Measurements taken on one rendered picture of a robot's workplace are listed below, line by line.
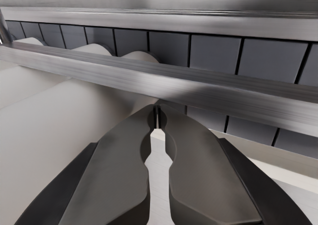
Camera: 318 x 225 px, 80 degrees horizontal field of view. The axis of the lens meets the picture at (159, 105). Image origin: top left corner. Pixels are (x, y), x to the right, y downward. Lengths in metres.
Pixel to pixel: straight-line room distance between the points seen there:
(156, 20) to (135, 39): 0.03
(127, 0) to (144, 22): 0.07
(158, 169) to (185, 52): 0.24
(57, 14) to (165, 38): 0.14
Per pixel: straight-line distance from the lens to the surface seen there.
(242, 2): 0.20
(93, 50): 0.20
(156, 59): 0.17
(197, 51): 0.16
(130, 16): 0.19
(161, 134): 0.17
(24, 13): 0.31
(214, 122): 0.18
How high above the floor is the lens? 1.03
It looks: 48 degrees down
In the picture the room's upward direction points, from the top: 134 degrees counter-clockwise
